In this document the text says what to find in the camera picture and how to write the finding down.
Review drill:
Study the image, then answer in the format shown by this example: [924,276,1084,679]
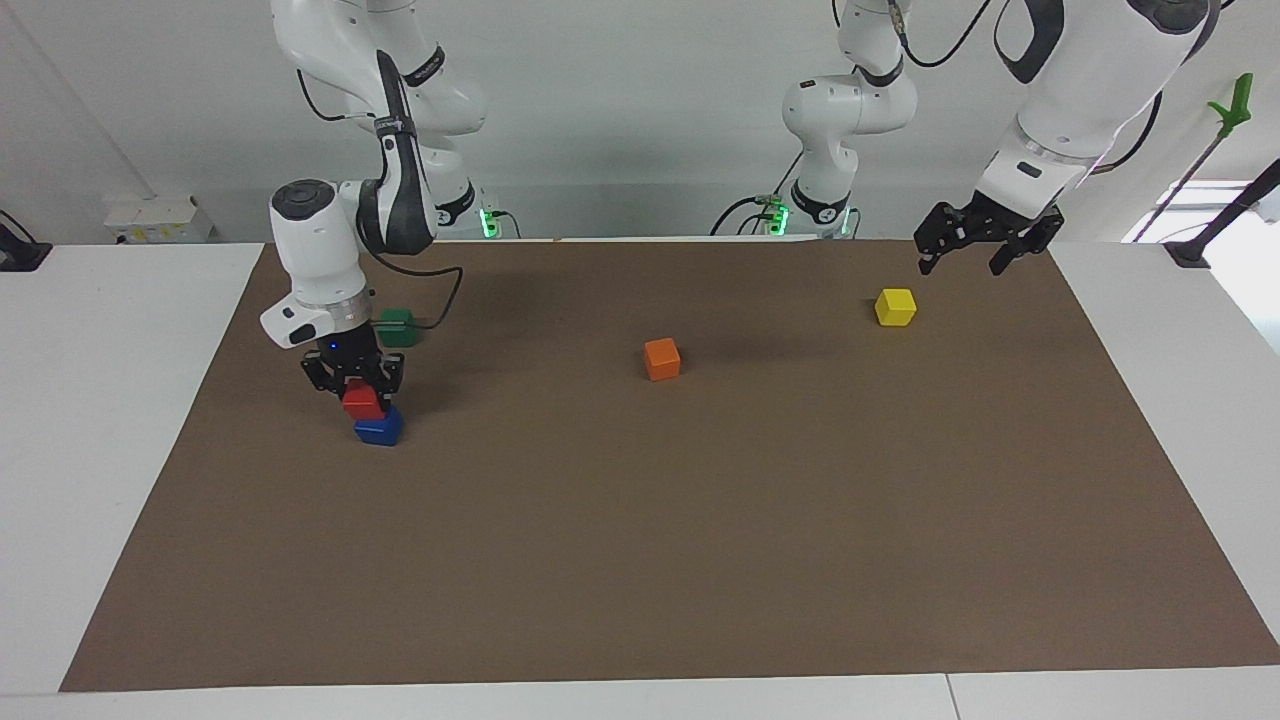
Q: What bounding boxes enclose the blue wooden block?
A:
[354,405,405,447]

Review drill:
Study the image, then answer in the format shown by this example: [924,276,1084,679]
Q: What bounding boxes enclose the white box with yellow label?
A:
[105,195,216,245]

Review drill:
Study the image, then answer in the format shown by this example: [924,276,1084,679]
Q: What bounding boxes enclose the thin pole with green tip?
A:
[1140,72,1254,241]

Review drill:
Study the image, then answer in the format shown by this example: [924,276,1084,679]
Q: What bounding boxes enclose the brown table mat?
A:
[60,238,1280,693]

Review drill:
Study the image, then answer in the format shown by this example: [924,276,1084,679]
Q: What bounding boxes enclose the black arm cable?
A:
[296,68,464,330]
[893,0,1167,177]

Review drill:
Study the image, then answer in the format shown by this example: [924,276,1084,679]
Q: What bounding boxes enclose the black slanted stand with base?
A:
[1165,158,1280,269]

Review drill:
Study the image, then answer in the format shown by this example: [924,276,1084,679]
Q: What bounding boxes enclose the red wooden block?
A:
[342,380,387,421]

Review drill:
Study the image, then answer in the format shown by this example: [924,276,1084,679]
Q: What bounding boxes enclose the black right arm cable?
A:
[296,68,464,330]

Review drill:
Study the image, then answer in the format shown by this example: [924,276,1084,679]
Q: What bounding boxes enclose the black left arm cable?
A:
[893,0,1167,177]

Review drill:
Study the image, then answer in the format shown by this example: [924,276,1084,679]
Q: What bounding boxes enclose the black table clamp mount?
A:
[0,210,53,273]

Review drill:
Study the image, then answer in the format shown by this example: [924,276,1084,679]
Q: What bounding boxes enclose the black left base cable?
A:
[710,150,807,237]

